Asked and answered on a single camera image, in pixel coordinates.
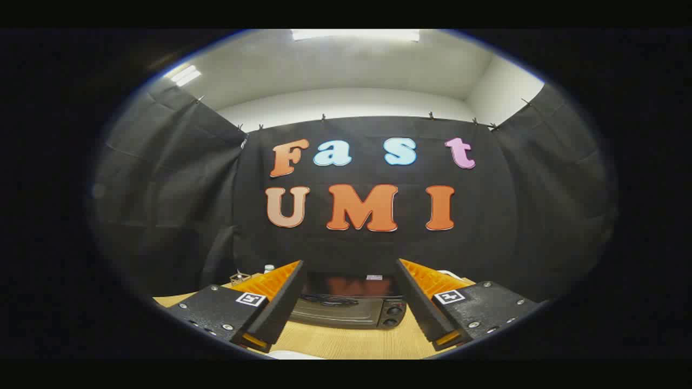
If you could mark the black toaster oven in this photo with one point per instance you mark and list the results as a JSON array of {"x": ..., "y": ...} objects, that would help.
[{"x": 346, "y": 313}]

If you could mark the white plate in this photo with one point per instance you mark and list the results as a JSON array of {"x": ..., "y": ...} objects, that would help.
[{"x": 294, "y": 355}]

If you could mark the ceiling light panel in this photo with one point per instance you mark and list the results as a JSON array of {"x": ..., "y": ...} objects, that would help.
[
  {"x": 185, "y": 75},
  {"x": 354, "y": 34}
]

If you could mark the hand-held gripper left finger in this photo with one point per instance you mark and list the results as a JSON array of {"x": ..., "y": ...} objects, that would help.
[{"x": 284, "y": 302}]

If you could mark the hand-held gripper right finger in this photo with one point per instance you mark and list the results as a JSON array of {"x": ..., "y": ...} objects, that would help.
[{"x": 419, "y": 302}]

